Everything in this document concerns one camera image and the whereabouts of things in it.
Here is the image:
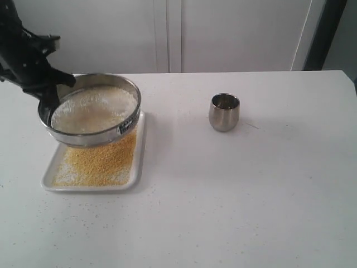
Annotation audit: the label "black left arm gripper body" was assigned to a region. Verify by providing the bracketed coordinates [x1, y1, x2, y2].
[1, 1, 54, 100]

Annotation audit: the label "white coarse grains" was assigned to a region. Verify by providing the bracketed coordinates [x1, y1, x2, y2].
[51, 87, 137, 134]

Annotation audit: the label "round steel mesh sieve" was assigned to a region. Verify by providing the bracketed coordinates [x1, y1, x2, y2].
[37, 73, 142, 148]

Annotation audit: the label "yellow millet grains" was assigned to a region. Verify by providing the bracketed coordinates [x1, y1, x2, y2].
[52, 131, 137, 187]

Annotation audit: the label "stainless steel cup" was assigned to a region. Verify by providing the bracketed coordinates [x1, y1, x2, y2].
[209, 93, 240, 132]

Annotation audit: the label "white cabinet doors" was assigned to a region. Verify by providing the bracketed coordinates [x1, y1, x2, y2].
[15, 1, 325, 73]

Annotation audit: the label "white rectangular tray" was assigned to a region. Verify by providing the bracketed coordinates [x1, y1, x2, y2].
[41, 111, 145, 192]

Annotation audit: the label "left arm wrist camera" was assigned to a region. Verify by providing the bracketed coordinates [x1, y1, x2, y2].
[30, 35, 61, 56]

